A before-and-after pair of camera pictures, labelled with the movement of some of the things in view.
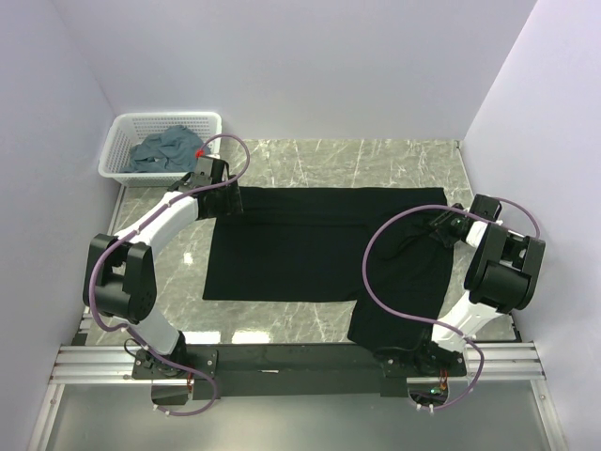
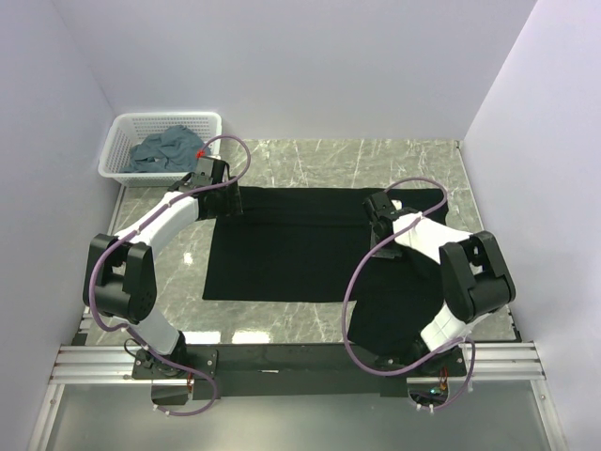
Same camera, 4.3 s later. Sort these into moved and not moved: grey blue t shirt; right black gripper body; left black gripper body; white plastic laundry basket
Moved: right black gripper body
Not moved: white plastic laundry basket; grey blue t shirt; left black gripper body
